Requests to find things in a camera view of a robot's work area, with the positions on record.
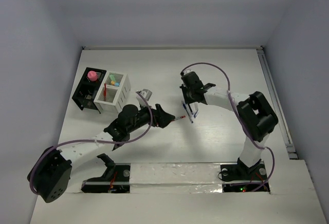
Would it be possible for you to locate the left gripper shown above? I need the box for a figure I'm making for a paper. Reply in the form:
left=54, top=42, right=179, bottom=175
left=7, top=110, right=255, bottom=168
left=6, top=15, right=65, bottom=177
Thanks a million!
left=127, top=100, right=174, bottom=133

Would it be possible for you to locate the blue gel pen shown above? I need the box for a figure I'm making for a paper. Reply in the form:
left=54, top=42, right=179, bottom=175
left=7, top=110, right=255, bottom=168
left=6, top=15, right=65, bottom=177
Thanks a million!
left=181, top=101, right=194, bottom=124

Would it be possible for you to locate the green highlighter marker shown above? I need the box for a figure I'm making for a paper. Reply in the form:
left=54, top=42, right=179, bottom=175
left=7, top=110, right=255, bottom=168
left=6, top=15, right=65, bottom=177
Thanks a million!
left=109, top=74, right=116, bottom=82

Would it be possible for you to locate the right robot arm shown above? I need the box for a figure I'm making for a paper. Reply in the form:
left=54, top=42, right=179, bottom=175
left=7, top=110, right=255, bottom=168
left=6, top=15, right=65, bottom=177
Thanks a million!
left=180, top=71, right=278, bottom=179

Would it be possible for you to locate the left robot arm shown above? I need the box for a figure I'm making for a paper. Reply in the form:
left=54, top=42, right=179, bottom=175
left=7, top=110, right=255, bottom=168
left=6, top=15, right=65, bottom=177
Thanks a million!
left=27, top=104, right=175, bottom=203

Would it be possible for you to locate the white slatted organizer container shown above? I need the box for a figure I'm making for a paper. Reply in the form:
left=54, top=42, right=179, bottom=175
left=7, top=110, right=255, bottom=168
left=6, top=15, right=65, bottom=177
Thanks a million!
left=94, top=71, right=131, bottom=114

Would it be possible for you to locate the black organizer container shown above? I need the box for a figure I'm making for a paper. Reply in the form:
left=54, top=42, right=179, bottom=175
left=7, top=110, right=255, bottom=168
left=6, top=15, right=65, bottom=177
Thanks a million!
left=72, top=67, right=106, bottom=112

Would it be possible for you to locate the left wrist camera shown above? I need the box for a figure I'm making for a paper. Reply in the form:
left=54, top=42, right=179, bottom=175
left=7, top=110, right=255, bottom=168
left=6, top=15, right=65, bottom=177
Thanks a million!
left=136, top=89, right=152, bottom=105

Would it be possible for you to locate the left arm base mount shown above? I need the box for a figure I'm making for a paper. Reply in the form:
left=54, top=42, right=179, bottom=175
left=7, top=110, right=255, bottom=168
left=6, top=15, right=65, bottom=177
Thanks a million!
left=81, top=154, right=131, bottom=194

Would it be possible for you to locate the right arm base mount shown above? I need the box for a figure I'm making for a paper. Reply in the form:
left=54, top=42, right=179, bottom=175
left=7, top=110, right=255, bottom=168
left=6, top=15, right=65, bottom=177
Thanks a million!
left=217, top=163, right=270, bottom=193

